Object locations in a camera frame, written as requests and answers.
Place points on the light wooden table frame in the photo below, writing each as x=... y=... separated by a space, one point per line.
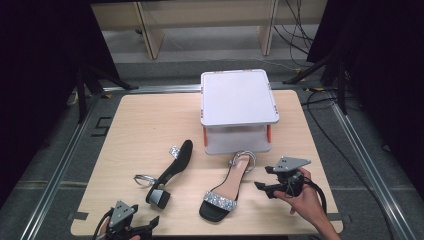
x=151 y=36

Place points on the person's left hand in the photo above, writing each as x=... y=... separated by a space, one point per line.
x=135 y=237

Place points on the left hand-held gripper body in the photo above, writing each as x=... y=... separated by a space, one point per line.
x=120 y=213

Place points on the person's right hand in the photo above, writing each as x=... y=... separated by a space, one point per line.
x=306 y=200

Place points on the yellow tape piece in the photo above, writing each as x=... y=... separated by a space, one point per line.
x=301 y=75

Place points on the white two-tier shoe rack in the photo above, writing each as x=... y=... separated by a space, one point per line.
x=238 y=100

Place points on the black curtain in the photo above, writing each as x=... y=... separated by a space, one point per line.
x=383 y=66
x=36 y=83

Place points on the black tape floor marking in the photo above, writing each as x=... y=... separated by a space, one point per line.
x=101 y=126

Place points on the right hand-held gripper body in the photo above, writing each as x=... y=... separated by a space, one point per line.
x=289 y=165

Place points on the black tape strip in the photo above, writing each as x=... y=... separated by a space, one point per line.
x=80 y=215
x=336 y=217

